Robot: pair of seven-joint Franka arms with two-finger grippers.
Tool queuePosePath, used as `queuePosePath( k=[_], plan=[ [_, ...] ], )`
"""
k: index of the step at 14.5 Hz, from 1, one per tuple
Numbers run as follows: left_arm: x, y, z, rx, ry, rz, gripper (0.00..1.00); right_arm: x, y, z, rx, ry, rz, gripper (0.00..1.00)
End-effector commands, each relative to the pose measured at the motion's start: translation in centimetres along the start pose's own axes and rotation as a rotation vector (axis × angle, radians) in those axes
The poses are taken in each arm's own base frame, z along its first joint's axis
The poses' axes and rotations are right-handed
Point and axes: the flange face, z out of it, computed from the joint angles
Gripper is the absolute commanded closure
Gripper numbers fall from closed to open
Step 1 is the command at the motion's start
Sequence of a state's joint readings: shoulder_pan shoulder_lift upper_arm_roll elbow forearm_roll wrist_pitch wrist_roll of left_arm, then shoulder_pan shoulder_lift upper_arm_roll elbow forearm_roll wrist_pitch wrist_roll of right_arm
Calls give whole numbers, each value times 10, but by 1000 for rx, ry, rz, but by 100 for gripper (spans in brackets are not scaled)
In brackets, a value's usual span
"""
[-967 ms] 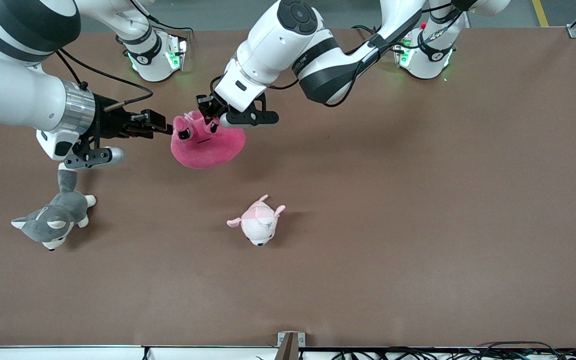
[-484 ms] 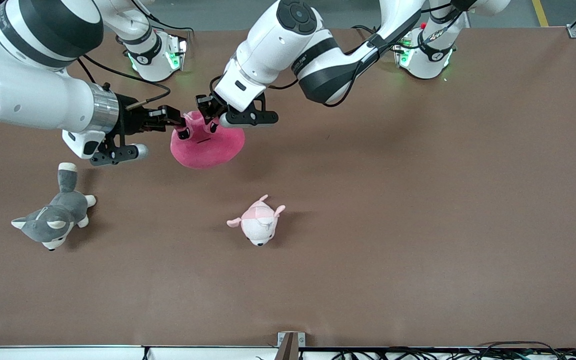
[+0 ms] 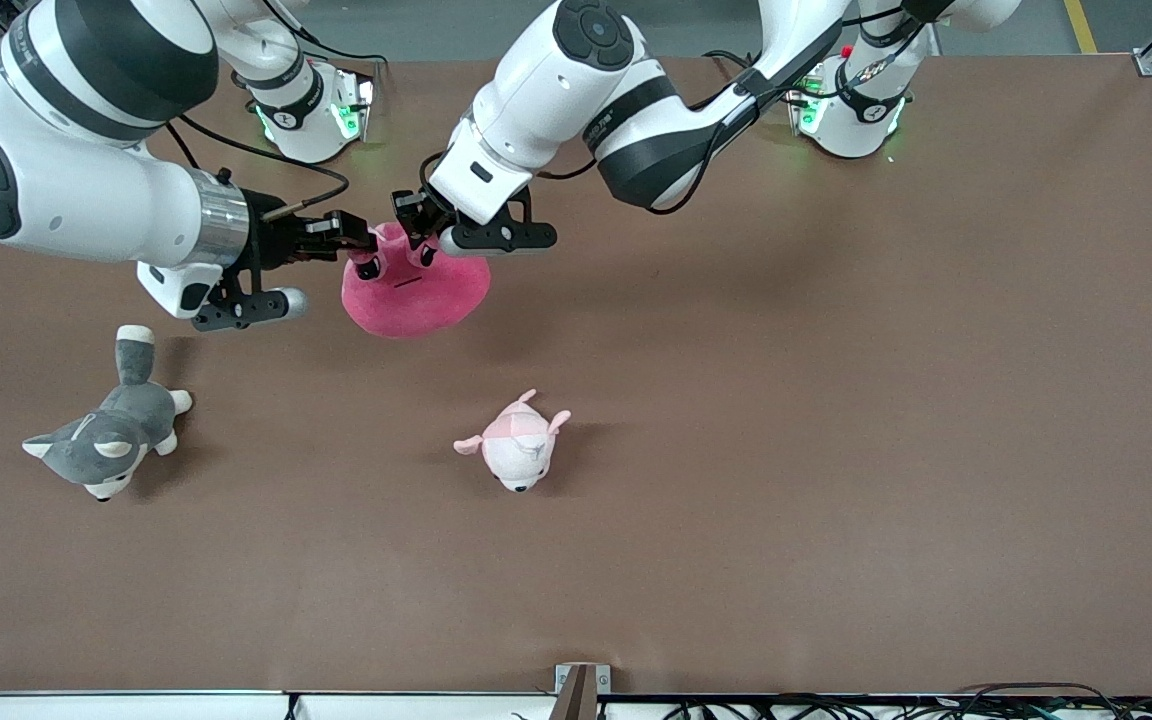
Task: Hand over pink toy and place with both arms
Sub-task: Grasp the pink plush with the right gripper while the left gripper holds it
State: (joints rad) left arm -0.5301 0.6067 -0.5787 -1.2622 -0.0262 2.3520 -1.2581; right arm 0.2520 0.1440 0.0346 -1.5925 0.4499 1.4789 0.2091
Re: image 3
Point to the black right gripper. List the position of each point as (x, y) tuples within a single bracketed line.
[(273, 238)]

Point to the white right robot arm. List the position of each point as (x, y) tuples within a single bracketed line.
[(86, 190)]

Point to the hot pink plush toy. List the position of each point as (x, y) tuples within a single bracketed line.
[(416, 305)]

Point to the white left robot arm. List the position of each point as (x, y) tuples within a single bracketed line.
[(556, 90)]

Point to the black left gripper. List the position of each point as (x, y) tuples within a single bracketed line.
[(420, 216)]

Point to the light pink white plush toy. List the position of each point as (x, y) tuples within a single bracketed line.
[(516, 455)]

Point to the metal bracket with post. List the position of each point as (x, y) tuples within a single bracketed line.
[(581, 690)]

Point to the grey white husky plush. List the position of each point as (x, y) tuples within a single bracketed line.
[(106, 440)]

